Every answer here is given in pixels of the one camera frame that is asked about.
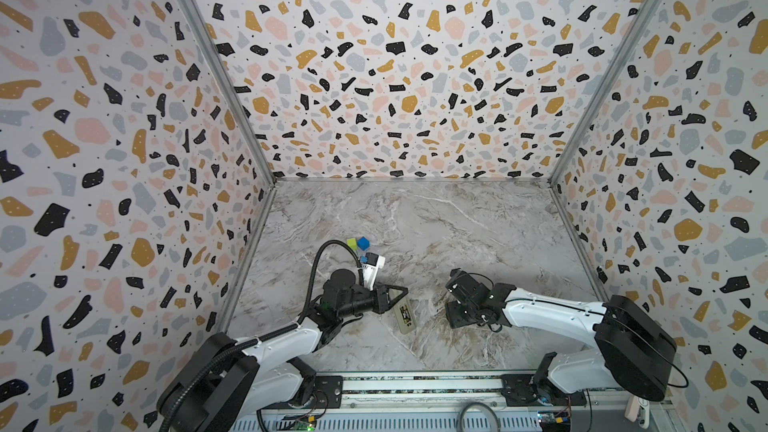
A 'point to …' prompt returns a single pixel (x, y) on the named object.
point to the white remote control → (405, 317)
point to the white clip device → (638, 409)
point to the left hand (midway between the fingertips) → (406, 290)
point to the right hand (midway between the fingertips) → (447, 310)
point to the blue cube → (363, 243)
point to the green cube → (352, 243)
